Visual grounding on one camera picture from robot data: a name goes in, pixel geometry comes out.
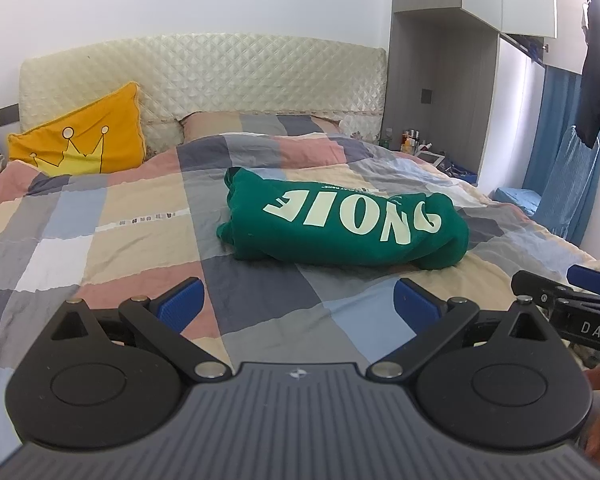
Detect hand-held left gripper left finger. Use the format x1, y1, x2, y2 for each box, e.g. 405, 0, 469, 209
47, 277, 233, 381

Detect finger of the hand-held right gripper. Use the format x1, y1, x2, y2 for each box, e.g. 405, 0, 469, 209
511, 270, 600, 309
566, 264, 600, 297

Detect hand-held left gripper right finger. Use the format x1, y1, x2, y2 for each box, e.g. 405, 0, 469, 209
367, 278, 553, 380

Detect green hoodie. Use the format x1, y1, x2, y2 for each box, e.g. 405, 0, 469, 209
216, 166, 470, 272

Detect blue covered stool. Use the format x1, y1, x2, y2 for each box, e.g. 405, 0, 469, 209
495, 187, 541, 216

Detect patchwork quilt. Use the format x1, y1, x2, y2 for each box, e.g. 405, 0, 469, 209
0, 130, 600, 376

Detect blue tray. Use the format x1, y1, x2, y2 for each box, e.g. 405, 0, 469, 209
442, 160, 479, 186

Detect blue curtain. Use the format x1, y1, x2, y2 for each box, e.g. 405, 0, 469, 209
522, 67, 600, 248

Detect row of small bottles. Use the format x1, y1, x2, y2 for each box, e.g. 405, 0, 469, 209
382, 127, 433, 156

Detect floral white pillow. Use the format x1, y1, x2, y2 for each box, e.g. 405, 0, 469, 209
340, 115, 382, 146

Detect yellow crown pillow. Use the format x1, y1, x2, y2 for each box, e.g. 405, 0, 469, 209
7, 81, 147, 177

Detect patchwork pillow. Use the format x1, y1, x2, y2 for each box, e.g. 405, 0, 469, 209
180, 111, 342, 142

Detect cream quilted headboard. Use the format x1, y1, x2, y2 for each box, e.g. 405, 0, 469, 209
19, 34, 387, 153

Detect clothes hanging rail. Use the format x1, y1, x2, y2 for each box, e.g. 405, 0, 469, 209
500, 32, 551, 67

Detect grey wall cabinet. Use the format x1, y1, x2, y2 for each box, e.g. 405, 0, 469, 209
380, 0, 588, 186

